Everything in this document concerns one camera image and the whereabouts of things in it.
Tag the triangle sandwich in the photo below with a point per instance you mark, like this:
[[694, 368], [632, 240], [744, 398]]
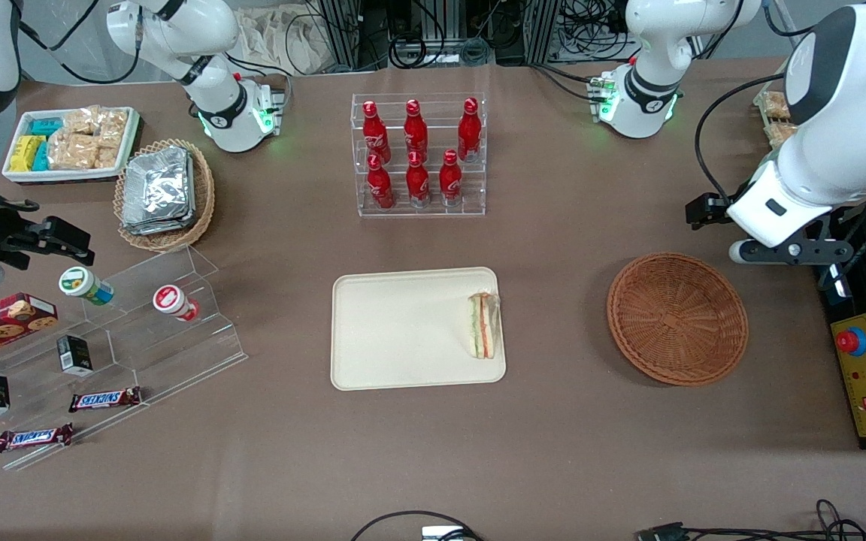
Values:
[[483, 327]]

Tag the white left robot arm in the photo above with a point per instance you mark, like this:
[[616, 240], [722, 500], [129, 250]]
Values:
[[839, 150]]

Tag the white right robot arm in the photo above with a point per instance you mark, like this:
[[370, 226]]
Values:
[[215, 105]]

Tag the white rectangular snack tray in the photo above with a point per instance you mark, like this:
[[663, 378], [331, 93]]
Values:
[[65, 176]]

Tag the brown round wicker basket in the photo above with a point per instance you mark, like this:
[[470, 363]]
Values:
[[677, 319]]

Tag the oval wicker basket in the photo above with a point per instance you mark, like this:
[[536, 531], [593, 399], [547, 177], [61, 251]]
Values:
[[204, 195]]

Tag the beige plastic tray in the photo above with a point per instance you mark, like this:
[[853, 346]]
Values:
[[403, 330]]

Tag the green lid yogurt cup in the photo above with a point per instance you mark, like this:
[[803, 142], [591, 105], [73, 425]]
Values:
[[80, 283]]

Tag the teal snack packet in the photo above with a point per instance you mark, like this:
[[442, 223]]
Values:
[[42, 156], [46, 127]]

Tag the clear rice cracker packet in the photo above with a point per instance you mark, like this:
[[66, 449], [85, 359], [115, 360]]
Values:
[[113, 128], [81, 122], [72, 152]]

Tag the yellow snack packet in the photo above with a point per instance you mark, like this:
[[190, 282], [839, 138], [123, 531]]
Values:
[[25, 152]]

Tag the silver foil packet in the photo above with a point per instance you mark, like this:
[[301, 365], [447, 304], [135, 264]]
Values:
[[155, 228], [158, 184]]

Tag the clear bagged pastry packet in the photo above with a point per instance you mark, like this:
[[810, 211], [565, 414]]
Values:
[[776, 105], [781, 134]]

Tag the red lid yogurt cup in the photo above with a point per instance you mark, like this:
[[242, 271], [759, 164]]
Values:
[[171, 300]]

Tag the clear acrylic step display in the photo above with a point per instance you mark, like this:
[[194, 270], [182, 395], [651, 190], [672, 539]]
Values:
[[177, 353]]

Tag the brown snickers bar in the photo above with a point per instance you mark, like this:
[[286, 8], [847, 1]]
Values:
[[33, 438], [104, 399]]

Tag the red emergency stop button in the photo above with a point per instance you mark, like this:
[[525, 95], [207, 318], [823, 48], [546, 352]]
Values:
[[852, 341]]

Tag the clear acrylic bottle rack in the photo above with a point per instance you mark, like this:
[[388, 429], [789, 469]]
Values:
[[478, 195]]

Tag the red cola bottle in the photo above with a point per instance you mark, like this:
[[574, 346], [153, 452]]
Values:
[[416, 131], [450, 182], [380, 186], [469, 131], [375, 135], [418, 184]]

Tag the white cloth bag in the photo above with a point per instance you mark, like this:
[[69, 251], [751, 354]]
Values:
[[275, 41]]

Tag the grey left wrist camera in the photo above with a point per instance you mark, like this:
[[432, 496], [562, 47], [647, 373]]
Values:
[[786, 252]]

